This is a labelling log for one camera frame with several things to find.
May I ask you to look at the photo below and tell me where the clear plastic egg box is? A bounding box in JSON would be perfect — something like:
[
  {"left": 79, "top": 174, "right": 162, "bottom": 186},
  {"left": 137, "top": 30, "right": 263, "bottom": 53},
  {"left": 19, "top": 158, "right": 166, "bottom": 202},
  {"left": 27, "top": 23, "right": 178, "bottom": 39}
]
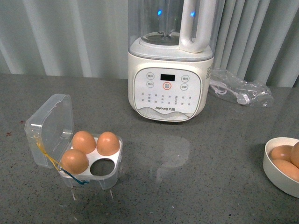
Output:
[{"left": 25, "top": 94, "right": 123, "bottom": 190}]

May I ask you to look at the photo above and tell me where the brown egg from bowl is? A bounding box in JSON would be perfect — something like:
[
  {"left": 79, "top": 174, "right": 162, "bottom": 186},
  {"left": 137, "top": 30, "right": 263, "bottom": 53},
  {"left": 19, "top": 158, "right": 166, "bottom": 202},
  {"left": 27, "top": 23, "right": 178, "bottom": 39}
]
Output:
[{"left": 290, "top": 142, "right": 299, "bottom": 168}]

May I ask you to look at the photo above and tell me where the brown egg back right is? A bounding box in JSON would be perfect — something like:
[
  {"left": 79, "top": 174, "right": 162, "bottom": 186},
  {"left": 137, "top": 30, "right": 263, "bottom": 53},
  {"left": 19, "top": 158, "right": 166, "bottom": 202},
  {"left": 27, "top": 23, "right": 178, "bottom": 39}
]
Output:
[{"left": 97, "top": 132, "right": 120, "bottom": 156}]

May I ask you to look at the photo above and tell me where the brown egg back left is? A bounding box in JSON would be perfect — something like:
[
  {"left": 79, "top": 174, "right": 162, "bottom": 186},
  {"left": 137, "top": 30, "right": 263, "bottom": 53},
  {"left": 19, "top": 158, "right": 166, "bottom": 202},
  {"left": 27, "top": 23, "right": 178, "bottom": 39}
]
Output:
[{"left": 72, "top": 131, "right": 96, "bottom": 154}]

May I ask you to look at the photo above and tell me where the brown egg front left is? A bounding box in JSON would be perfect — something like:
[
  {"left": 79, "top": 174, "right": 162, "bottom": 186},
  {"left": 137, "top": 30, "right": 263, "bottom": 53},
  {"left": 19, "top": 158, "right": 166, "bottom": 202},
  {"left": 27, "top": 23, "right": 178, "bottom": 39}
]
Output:
[{"left": 61, "top": 149, "right": 89, "bottom": 175}]

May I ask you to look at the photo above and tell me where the brown egg upper in bowl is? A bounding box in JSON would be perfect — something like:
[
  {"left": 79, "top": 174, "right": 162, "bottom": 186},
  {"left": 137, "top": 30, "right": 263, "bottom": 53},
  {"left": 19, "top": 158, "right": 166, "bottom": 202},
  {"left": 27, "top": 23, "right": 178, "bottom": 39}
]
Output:
[{"left": 270, "top": 145, "right": 292, "bottom": 162}]

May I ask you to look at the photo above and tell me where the brown egg in bowl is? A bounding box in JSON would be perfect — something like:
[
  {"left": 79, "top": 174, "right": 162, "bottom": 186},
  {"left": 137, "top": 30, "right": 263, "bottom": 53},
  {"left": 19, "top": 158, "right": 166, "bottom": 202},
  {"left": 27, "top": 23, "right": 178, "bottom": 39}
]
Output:
[
  {"left": 272, "top": 159, "right": 299, "bottom": 182},
  {"left": 270, "top": 145, "right": 292, "bottom": 162}
]

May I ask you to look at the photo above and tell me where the brown egg lower in bowl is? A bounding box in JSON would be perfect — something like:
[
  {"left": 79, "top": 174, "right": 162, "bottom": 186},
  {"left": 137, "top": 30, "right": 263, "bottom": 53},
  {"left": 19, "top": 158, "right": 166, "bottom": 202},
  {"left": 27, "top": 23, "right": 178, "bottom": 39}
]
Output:
[{"left": 272, "top": 159, "right": 299, "bottom": 182}]

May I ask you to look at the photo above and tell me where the white Joyoung blender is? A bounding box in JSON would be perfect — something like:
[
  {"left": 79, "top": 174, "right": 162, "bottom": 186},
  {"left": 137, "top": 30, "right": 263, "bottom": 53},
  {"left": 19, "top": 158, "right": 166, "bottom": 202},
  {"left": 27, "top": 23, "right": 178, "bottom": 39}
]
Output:
[{"left": 128, "top": 0, "right": 219, "bottom": 122}]

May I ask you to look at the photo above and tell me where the clear plastic bag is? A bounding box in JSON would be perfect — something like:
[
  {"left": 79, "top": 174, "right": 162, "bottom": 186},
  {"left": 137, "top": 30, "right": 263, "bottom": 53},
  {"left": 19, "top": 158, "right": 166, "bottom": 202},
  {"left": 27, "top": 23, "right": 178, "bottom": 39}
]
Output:
[{"left": 209, "top": 69, "right": 274, "bottom": 107}]

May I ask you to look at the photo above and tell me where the grey pleated curtain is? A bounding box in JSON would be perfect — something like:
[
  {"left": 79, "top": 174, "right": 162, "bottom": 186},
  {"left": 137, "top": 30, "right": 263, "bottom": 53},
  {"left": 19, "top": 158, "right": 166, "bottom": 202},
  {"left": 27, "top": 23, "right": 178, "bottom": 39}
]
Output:
[{"left": 0, "top": 0, "right": 299, "bottom": 87}]

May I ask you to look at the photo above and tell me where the yellow blue rubber band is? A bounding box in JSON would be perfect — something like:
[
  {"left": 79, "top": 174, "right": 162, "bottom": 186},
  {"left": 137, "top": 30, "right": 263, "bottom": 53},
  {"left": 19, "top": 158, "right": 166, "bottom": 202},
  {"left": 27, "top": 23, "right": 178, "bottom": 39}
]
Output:
[{"left": 34, "top": 136, "right": 89, "bottom": 185}]

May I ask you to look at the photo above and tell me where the white round bowl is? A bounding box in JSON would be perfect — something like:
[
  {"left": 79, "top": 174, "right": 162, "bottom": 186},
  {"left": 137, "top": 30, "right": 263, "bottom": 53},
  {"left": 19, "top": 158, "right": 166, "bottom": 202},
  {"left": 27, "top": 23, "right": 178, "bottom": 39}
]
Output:
[{"left": 263, "top": 137, "right": 299, "bottom": 198}]

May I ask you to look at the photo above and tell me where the white power cable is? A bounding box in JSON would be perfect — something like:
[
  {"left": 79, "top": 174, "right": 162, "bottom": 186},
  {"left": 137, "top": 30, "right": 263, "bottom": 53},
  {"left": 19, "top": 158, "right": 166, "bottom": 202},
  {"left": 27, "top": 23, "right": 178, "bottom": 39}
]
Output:
[{"left": 208, "top": 80, "right": 249, "bottom": 105}]

